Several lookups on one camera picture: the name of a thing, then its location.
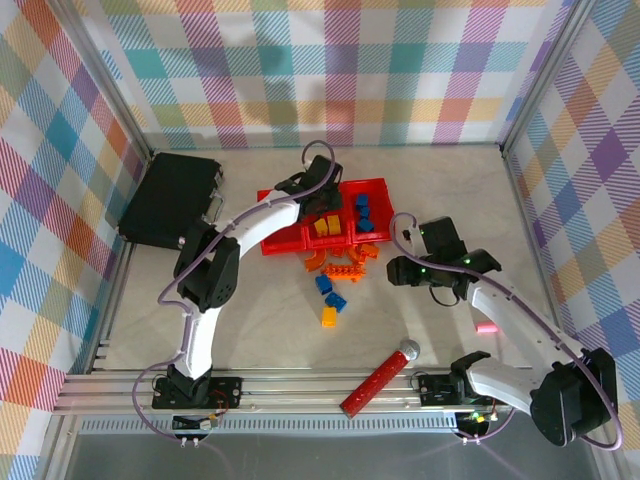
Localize long orange studded lego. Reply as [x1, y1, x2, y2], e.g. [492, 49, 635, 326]
[322, 263, 367, 282]

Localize red plastic bin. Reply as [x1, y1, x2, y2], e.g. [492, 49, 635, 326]
[299, 182, 354, 251]
[344, 177, 399, 247]
[257, 187, 309, 257]

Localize black hard case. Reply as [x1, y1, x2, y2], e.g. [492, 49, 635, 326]
[117, 152, 226, 250]

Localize red glitter toy microphone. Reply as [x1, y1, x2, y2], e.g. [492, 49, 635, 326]
[339, 338, 421, 420]

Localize small connector board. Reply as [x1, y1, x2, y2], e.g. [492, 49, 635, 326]
[172, 412, 222, 447]
[457, 409, 499, 445]

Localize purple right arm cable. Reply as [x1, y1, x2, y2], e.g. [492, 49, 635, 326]
[389, 213, 624, 449]

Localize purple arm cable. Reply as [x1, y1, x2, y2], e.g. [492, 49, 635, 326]
[389, 213, 624, 449]
[130, 139, 346, 444]

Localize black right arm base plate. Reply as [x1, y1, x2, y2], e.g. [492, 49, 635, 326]
[417, 372, 511, 409]

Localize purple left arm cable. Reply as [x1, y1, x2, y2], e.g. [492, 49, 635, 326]
[130, 139, 346, 444]

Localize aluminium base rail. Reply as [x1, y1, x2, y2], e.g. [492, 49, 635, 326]
[52, 368, 607, 417]

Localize aluminium frame post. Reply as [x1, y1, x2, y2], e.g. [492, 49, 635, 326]
[499, 0, 599, 159]
[54, 0, 155, 164]

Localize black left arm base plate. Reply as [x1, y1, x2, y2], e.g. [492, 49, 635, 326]
[152, 375, 244, 411]

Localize slotted metal cable duct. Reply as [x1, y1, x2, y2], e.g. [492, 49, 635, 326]
[79, 418, 459, 435]

